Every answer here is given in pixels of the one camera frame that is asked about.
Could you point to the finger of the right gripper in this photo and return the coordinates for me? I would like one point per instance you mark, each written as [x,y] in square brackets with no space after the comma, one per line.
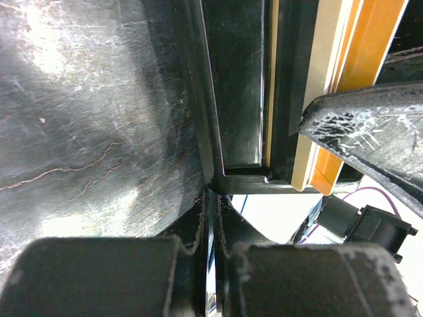
[376,130]

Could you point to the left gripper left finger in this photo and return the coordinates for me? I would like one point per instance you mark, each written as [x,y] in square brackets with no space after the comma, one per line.
[164,275]

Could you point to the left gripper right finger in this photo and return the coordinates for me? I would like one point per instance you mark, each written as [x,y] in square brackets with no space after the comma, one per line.
[258,277]

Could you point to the black plastic tray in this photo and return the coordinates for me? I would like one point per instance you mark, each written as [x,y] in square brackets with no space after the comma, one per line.
[246,70]

